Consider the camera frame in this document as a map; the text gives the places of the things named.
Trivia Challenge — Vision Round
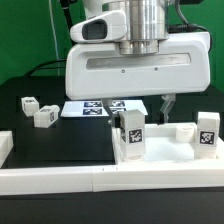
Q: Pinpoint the white front fence bar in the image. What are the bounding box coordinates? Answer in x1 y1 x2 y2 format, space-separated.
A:
0 161 224 196

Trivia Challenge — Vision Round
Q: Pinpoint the white square table top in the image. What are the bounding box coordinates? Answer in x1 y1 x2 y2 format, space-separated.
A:
112 123 224 164

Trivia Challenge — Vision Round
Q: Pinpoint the white left fence piece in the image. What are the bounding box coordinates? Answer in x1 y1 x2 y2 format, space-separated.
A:
0 131 13 168

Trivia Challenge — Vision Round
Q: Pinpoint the white sheet with markers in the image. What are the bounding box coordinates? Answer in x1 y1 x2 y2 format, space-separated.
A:
61 100 147 117

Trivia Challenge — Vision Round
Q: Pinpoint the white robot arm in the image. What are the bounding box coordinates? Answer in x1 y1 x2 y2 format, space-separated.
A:
65 0 211 123

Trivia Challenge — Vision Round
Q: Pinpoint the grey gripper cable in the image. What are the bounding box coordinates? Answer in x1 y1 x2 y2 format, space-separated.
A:
166 0 212 51

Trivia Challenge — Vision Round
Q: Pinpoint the black cable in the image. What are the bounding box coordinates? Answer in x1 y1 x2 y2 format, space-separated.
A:
23 59 68 78

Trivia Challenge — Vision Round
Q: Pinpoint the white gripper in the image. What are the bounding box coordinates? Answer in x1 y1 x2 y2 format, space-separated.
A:
65 10 210 127

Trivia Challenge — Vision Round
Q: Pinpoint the black hose at base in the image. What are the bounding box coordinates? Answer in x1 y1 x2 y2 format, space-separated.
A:
59 0 76 31

